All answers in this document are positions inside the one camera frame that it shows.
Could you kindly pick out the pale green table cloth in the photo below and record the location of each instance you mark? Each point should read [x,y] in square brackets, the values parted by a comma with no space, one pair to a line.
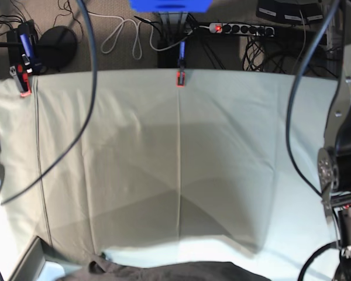
[198,173]

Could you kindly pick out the blue box top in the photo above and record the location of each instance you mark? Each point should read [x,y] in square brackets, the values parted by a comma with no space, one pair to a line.
[170,5]

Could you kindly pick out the black round floor base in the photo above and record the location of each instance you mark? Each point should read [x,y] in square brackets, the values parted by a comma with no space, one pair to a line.
[57,47]

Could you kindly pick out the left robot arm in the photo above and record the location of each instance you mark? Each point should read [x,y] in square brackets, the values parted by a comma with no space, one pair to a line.
[334,158]

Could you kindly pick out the red clamp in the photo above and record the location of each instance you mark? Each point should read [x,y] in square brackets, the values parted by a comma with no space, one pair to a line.
[17,68]
[181,65]

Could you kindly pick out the grey t-shirt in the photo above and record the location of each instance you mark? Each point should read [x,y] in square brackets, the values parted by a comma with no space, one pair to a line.
[102,269]

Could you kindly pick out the red clamp top centre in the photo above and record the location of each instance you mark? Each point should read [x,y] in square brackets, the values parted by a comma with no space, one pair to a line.
[181,65]

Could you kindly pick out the black power strip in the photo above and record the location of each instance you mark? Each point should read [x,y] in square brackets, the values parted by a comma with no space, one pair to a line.
[241,29]

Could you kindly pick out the white bin bottom left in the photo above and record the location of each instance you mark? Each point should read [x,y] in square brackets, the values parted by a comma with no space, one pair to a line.
[33,259]

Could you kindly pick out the red clamp top left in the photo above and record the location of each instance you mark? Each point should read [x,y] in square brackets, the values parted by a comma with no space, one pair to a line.
[17,68]

